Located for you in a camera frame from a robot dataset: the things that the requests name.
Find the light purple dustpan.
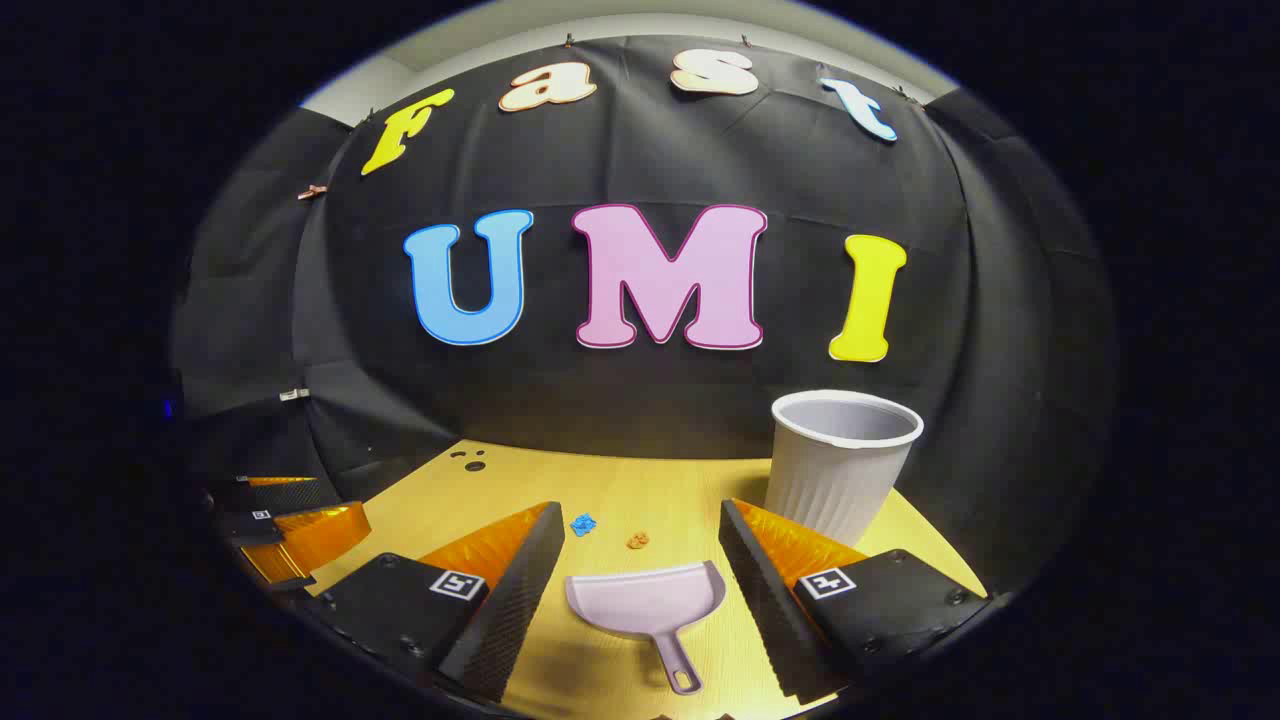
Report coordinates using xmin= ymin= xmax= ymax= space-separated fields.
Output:
xmin=565 ymin=560 xmax=728 ymax=696

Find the black backdrop cloth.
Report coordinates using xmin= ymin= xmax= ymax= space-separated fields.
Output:
xmin=170 ymin=35 xmax=1116 ymax=591

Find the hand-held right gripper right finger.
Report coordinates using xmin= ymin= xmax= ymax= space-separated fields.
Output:
xmin=718 ymin=498 xmax=993 ymax=706

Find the wooden desktop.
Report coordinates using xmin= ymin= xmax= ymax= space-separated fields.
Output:
xmin=305 ymin=440 xmax=986 ymax=719

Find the grey ribbed garbage bin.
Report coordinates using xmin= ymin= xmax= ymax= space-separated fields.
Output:
xmin=765 ymin=390 xmax=924 ymax=548

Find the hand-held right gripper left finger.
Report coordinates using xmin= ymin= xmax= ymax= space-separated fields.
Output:
xmin=300 ymin=500 xmax=567 ymax=704

